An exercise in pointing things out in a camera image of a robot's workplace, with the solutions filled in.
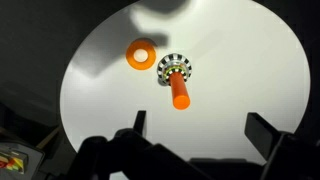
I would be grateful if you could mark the orange stake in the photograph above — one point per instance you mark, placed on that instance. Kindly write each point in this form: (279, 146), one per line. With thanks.
(180, 93)

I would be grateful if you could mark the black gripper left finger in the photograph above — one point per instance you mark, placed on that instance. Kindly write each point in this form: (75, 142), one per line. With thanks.
(140, 121)

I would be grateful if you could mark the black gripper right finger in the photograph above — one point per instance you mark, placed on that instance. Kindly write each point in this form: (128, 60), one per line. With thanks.
(263, 133)

